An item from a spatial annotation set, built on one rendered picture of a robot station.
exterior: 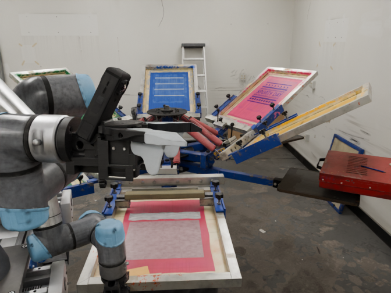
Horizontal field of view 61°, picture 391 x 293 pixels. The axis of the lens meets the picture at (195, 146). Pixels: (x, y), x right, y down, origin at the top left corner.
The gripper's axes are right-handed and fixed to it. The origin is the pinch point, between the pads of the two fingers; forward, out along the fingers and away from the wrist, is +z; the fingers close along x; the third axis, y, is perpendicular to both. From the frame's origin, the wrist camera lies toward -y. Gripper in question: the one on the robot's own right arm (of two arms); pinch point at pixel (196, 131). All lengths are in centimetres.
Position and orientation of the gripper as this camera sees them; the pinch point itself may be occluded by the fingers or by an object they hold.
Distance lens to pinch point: 48.8
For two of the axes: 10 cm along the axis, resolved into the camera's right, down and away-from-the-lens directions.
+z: 9.9, 0.4, -1.4
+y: -0.2, 9.9, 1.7
